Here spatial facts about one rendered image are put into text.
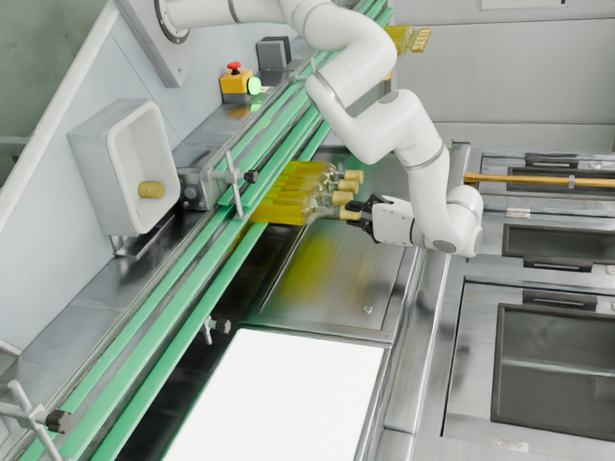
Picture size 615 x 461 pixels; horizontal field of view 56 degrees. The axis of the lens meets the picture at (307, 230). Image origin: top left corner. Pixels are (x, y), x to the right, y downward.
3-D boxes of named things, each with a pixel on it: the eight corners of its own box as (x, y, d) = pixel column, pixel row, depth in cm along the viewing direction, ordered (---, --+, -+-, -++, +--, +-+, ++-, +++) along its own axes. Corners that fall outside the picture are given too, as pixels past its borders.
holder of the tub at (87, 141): (111, 256, 120) (144, 259, 117) (65, 134, 105) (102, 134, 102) (153, 212, 133) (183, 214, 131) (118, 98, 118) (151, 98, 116)
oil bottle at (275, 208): (232, 220, 143) (315, 227, 136) (228, 201, 140) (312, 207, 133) (241, 209, 147) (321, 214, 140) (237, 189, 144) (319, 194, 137)
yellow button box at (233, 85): (222, 102, 161) (246, 102, 159) (217, 76, 157) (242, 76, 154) (232, 93, 166) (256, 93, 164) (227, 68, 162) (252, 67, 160)
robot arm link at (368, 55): (284, 30, 105) (315, 59, 95) (343, -17, 104) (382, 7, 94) (318, 84, 115) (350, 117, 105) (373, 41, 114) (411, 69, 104)
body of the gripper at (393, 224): (429, 239, 131) (383, 228, 136) (429, 199, 125) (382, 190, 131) (415, 257, 126) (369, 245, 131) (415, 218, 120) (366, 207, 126)
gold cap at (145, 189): (146, 198, 127) (164, 199, 125) (136, 197, 123) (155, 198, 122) (147, 182, 127) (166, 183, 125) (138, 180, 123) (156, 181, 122)
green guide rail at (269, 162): (218, 205, 134) (249, 207, 131) (217, 201, 133) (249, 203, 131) (376, 10, 270) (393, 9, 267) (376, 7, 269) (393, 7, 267)
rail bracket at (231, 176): (210, 219, 131) (261, 223, 127) (193, 152, 122) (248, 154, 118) (216, 212, 133) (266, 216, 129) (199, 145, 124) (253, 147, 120)
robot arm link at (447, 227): (410, 137, 111) (455, 212, 122) (383, 186, 105) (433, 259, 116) (448, 132, 105) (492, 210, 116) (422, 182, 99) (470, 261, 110)
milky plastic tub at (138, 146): (104, 236, 117) (142, 240, 114) (66, 133, 104) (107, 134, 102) (149, 193, 130) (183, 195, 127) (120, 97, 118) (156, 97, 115)
